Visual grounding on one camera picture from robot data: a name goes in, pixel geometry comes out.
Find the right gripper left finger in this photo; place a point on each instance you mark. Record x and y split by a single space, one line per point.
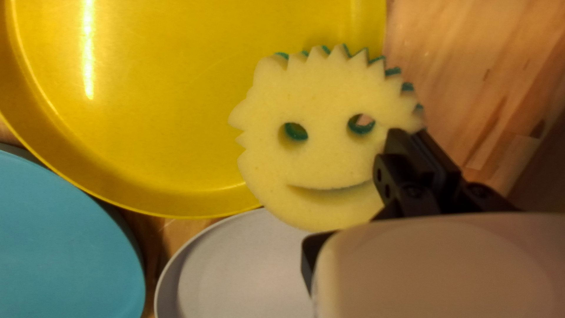
406 185

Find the grey round plate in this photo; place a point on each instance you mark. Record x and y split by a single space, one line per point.
238 274

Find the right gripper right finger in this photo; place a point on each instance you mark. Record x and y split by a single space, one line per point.
459 194

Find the yellow smiling face sponge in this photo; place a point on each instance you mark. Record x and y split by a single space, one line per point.
318 145

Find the teal round plate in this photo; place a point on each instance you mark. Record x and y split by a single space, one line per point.
62 247

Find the yellow round plate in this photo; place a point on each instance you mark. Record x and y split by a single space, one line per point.
145 110

